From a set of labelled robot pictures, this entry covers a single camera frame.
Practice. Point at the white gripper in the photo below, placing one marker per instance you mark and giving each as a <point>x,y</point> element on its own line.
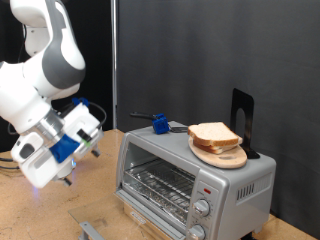
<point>36,170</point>

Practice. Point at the metal spatula with blue block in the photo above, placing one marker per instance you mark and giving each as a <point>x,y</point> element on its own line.
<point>161,125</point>

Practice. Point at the white bread slice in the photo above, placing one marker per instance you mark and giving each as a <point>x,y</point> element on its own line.
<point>213,133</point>

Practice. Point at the silver oven knob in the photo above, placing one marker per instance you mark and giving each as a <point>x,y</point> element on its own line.
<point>201,208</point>
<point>196,232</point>

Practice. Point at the silver toaster oven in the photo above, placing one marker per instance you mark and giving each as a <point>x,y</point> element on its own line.
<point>240,173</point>

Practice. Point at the black fabric backdrop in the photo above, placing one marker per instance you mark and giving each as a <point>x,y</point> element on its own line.
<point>96,50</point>

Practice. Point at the silver metal pole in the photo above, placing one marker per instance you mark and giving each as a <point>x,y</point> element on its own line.
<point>114,50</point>

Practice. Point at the round wooden board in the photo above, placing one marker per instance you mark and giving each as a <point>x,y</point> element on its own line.
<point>226,160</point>

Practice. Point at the grey fabric backdrop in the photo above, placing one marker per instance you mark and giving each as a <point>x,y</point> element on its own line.
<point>200,50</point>

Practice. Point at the black metal bookend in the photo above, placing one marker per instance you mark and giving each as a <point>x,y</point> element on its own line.
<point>238,103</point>

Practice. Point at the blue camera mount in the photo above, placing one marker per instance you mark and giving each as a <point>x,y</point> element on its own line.
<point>63,148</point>

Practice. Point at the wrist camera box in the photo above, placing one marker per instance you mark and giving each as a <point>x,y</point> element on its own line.
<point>91,136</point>

